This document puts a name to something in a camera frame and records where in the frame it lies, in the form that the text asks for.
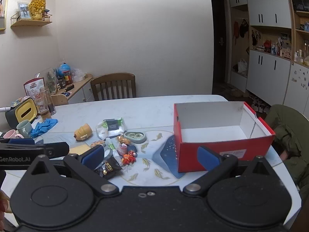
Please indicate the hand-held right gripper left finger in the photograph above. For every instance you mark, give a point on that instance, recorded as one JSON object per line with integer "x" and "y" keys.
{"x": 93, "y": 155}

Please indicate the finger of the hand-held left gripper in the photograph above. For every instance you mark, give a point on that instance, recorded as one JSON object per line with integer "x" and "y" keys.
{"x": 58, "y": 148}
{"x": 24, "y": 141}

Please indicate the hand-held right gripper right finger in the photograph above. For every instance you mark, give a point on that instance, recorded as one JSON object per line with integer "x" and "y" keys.
{"x": 208, "y": 156}

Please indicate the black snack packet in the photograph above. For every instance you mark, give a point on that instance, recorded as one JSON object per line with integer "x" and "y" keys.
{"x": 109, "y": 168}

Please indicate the yellow plush toy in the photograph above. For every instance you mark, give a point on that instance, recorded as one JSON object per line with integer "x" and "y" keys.
{"x": 83, "y": 132}

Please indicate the red cardboard shoe box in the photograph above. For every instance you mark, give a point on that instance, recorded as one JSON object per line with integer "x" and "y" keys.
{"x": 224, "y": 135}

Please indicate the orange toy figure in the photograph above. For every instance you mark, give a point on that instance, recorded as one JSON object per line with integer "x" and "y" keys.
{"x": 128, "y": 159}

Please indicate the person's left hand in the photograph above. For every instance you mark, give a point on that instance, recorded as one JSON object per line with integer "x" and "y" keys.
{"x": 3, "y": 205}

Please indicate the round orange print packet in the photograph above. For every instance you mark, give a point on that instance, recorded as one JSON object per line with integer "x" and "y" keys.
{"x": 97, "y": 144}

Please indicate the green mug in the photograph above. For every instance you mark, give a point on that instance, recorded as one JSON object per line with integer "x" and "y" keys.
{"x": 24, "y": 128}

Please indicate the small round tin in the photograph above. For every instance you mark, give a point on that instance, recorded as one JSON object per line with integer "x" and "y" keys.
{"x": 107, "y": 152}

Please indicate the tan notepad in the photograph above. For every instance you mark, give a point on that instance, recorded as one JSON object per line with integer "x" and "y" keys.
{"x": 78, "y": 149}

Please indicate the pink mug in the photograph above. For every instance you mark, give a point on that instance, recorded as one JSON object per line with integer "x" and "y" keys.
{"x": 9, "y": 134}

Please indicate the white green tube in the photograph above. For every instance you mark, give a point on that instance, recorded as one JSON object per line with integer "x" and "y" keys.
{"x": 113, "y": 149}

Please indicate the blue crumpled cloth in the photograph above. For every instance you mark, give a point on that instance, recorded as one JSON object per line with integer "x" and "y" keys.
{"x": 44, "y": 127}

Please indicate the yellow grey tissue box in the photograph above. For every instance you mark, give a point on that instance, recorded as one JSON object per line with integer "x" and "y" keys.
{"x": 23, "y": 112}

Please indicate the orange wrapped snack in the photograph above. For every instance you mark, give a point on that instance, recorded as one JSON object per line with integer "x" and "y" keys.
{"x": 122, "y": 140}

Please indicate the wet wipes pack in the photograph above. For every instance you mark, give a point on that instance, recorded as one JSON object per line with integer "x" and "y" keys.
{"x": 112, "y": 127}

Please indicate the blue denim pouch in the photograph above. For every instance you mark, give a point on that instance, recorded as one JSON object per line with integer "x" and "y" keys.
{"x": 132, "y": 148}

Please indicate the grey oval contact lens case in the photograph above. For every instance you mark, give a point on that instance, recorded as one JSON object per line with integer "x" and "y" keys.
{"x": 135, "y": 137}

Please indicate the small light wooden chair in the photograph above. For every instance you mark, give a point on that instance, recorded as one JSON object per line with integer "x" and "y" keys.
{"x": 59, "y": 99}

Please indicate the tall glass tumbler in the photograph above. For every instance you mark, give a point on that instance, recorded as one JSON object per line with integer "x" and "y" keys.
{"x": 48, "y": 99}

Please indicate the red snack bag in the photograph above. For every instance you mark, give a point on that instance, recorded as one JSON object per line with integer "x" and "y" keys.
{"x": 35, "y": 89}

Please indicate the white side cabinet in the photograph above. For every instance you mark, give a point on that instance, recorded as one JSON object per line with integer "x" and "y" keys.
{"x": 80, "y": 91}

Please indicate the dark glass jar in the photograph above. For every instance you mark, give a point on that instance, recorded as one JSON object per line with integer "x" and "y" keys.
{"x": 62, "y": 82}

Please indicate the brown wooden chair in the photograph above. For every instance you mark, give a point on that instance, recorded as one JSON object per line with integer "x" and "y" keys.
{"x": 112, "y": 87}

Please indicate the red label sauce jar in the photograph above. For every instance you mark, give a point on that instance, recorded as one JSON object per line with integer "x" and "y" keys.
{"x": 68, "y": 77}

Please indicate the row of shoes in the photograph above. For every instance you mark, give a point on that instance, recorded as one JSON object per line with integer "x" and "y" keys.
{"x": 259, "y": 105}

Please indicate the clear plastic bag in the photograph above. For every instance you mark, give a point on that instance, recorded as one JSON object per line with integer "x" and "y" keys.
{"x": 78, "y": 75}

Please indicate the white plastic bag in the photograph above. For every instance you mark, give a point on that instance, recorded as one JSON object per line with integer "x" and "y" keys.
{"x": 242, "y": 65}

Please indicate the white fridge with magnets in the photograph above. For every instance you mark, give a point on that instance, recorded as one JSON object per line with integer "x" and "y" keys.
{"x": 298, "y": 87}

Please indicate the dark door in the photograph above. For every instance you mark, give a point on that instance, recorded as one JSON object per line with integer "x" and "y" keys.
{"x": 218, "y": 41}

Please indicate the red hanging bag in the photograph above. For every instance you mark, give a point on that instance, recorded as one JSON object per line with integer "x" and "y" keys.
{"x": 235, "y": 29}

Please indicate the golden statue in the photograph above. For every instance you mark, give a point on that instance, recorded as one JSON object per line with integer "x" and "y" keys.
{"x": 37, "y": 8}

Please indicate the black hanging bag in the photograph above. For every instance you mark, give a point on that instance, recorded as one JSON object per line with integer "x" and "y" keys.
{"x": 243, "y": 27}

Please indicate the wooden wall shelf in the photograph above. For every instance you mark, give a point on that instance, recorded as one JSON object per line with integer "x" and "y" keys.
{"x": 31, "y": 23}

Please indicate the small photo frame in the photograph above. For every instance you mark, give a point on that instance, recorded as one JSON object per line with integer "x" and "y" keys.
{"x": 23, "y": 11}

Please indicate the framed wall poster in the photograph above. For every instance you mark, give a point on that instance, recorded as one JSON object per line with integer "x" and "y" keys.
{"x": 3, "y": 7}

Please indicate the white wall cabinet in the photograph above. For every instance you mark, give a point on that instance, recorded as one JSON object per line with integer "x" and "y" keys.
{"x": 265, "y": 7}

